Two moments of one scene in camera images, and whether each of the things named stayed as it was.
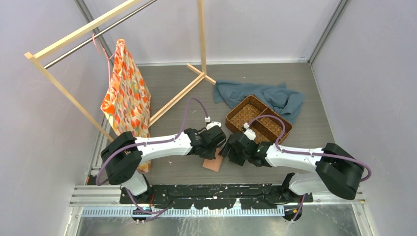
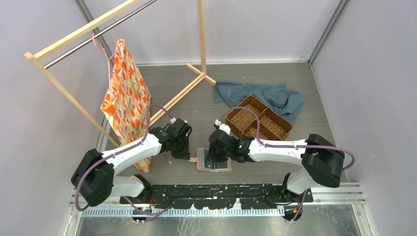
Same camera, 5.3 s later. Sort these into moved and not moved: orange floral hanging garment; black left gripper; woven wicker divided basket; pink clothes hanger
Moved: black left gripper
Not moved: orange floral hanging garment; woven wicker divided basket; pink clothes hanger
